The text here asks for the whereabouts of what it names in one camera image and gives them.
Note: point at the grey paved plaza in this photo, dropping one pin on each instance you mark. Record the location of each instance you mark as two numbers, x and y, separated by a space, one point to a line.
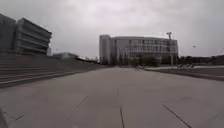
113 90

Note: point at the dark low distant building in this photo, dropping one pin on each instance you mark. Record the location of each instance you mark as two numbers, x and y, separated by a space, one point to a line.
203 60

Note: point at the wide grey stone steps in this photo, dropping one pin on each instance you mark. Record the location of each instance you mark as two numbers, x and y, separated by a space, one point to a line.
26 71

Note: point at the low dark raised bed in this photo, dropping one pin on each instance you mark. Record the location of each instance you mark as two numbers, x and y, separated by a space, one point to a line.
193 72

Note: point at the tall pole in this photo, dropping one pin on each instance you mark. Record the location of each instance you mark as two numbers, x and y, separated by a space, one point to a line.
170 46

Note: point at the grey building with horizontal bands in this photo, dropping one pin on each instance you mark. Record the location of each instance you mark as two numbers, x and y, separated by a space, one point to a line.
30 36

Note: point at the large curved glass building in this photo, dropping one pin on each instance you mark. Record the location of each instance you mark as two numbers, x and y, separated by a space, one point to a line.
140 50

